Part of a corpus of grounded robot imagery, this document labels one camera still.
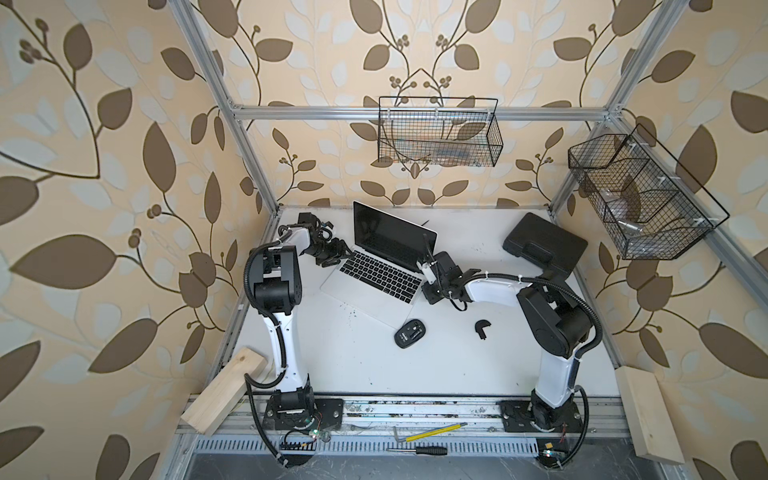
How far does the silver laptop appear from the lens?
930mm

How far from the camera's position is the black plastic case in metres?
1.01

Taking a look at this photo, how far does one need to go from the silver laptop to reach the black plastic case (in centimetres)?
35
